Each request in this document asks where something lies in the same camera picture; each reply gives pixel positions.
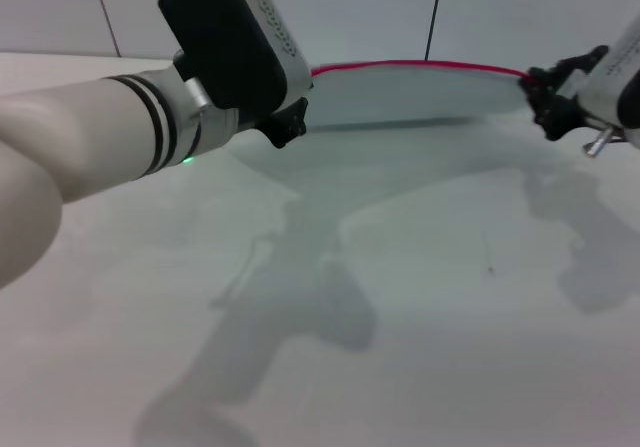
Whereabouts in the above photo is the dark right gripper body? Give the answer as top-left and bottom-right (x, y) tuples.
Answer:
(534, 93), (590, 142)

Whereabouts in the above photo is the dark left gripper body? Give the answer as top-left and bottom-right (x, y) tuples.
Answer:
(256, 108), (295, 150)

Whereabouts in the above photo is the clear red-zipper document bag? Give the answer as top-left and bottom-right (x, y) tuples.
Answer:
(304, 59), (540, 134)

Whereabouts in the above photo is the thin black pole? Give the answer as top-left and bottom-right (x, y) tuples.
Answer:
(424, 0), (448, 63)

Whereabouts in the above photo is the silver cable plug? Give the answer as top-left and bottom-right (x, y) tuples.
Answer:
(581, 127), (614, 157)

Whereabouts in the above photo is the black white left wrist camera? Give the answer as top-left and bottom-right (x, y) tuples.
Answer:
(158, 0), (315, 132)

